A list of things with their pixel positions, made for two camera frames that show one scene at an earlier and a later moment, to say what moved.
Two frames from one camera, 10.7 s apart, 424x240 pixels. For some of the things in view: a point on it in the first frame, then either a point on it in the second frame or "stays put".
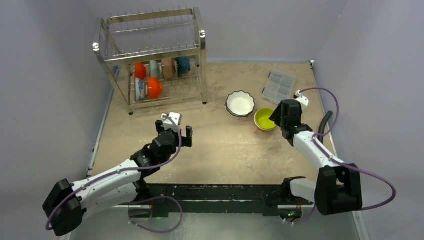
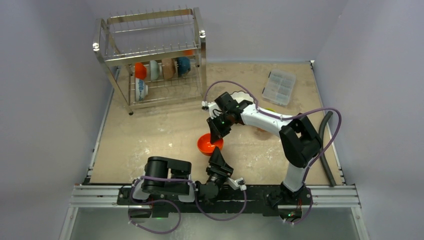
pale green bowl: x=154 y=69 stays put
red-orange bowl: x=140 y=71 stays put
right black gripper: x=285 y=116 to x=218 y=125
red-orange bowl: x=155 y=88 to x=205 y=146
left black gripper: x=159 y=128 to x=224 y=172
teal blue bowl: x=183 y=66 stays put
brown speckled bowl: x=168 y=66 stays put
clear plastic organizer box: x=279 y=86 stays put
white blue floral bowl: x=139 y=89 stays put
